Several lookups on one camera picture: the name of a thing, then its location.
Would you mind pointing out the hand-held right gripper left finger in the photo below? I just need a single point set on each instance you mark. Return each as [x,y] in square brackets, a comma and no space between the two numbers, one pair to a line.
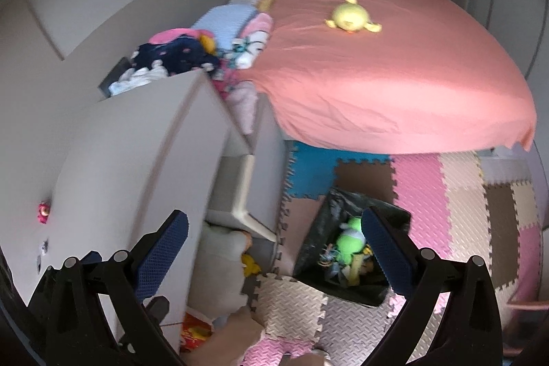
[161,259]

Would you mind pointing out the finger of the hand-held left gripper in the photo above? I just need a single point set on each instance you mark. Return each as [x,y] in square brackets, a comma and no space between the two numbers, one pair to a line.
[159,309]

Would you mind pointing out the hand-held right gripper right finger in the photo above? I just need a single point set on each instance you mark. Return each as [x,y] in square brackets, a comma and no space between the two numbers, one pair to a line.
[390,259]

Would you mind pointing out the black trash bin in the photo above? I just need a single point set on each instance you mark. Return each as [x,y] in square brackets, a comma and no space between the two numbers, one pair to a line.
[326,211]

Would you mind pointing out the red snack bag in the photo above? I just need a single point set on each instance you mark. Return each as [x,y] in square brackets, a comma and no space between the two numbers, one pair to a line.
[196,331]

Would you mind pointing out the green plush toy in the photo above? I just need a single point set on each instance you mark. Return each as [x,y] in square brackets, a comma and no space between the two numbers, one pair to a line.
[349,241]

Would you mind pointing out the small yellow toy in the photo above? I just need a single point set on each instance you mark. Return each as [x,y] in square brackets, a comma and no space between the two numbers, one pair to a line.
[251,265]

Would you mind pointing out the foam puzzle floor mats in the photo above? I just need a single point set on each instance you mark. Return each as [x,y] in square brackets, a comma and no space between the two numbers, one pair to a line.
[463,198]

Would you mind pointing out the small red toy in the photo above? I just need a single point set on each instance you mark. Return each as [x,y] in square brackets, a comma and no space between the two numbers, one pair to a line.
[43,212]

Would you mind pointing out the bed with pink sheet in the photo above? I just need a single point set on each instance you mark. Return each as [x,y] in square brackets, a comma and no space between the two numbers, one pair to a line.
[386,83]

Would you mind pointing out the dark box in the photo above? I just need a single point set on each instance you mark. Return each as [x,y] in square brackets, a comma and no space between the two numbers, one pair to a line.
[112,76]

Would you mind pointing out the navy floral garment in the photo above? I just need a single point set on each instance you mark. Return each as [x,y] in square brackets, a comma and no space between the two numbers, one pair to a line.
[180,55]

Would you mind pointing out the pink printed cloth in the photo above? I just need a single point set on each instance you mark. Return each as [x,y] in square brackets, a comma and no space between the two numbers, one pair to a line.
[253,40]

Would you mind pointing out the light blue blanket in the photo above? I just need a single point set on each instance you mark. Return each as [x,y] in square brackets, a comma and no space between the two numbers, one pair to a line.
[225,23]

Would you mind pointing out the yellow plush toy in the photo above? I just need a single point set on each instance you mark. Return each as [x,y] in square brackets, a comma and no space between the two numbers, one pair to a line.
[349,15]

